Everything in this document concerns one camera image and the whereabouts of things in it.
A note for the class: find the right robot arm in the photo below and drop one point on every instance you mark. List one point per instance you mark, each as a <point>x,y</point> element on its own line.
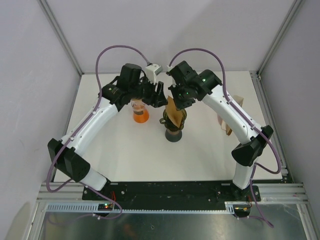
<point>251,144</point>

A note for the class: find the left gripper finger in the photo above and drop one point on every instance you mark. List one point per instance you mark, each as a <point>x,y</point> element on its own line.
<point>160,90</point>
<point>160,102</point>

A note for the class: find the orange glass flask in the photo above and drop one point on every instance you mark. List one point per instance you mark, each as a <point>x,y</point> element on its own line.
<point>141,116</point>

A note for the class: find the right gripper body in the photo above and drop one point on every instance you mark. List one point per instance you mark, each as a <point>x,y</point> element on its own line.
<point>181,98</point>

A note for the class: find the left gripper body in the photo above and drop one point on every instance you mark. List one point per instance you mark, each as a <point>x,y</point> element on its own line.
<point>148,89</point>

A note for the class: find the left aluminium frame post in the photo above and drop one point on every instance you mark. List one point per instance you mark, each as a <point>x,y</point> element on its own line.
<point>52,20</point>

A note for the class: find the aluminium rail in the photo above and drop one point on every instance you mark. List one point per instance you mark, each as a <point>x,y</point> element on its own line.
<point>271,193</point>

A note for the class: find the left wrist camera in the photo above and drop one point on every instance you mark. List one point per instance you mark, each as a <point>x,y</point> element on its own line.
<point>152,71</point>

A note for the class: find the brown coffee filter stack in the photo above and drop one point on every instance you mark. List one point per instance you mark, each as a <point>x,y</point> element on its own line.
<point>224,126</point>

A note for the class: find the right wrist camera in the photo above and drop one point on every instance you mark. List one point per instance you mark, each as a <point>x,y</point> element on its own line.
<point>169,68</point>

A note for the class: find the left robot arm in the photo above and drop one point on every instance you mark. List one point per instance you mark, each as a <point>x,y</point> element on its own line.
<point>133,83</point>

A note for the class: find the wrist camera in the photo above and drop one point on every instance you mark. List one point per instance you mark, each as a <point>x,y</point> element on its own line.
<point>152,71</point>
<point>169,68</point>

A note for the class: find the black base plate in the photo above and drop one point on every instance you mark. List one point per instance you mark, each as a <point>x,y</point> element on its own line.
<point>178,195</point>

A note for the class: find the grey cable duct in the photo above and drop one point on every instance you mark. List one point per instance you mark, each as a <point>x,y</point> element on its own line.
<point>102,207</point>

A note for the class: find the dark green dripper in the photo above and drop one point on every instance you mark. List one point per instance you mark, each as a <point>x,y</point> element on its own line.
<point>169,125</point>

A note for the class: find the aluminium frame post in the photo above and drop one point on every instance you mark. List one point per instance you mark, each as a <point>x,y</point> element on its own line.
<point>52,20</point>
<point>281,33</point>

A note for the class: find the clear glass dripper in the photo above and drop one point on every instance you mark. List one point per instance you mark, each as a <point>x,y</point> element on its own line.
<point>138,106</point>

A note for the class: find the right aluminium frame post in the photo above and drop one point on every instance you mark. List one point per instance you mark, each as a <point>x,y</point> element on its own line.
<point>281,33</point>

